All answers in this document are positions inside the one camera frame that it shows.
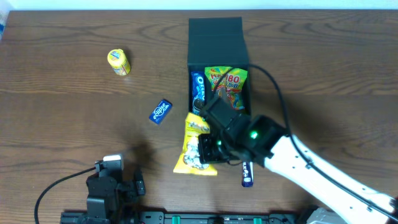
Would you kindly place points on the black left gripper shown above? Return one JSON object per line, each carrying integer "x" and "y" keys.
{"x": 132, "y": 188}

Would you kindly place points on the green Haribo gummy bag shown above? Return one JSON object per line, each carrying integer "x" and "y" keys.
{"x": 227, "y": 83}

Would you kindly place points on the yellow Hacks candy bag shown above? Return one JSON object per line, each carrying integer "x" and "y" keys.
{"x": 189, "y": 160}

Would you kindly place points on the blue Oreo cookie pack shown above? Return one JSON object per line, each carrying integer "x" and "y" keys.
{"x": 198, "y": 91}

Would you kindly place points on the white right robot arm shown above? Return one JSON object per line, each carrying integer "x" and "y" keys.
{"x": 351, "y": 200}

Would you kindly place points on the purple Dairy Milk bar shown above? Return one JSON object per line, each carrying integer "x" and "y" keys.
{"x": 247, "y": 174}

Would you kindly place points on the blue Eclipse mint tin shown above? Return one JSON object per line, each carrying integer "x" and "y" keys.
{"x": 160, "y": 111}

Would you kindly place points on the dark green open box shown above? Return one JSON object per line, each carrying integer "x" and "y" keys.
{"x": 214, "y": 42}

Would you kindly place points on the yellow gum bottle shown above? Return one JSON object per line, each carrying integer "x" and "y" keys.
{"x": 119, "y": 62}

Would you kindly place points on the black mounting rail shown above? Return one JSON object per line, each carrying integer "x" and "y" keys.
{"x": 186, "y": 217}

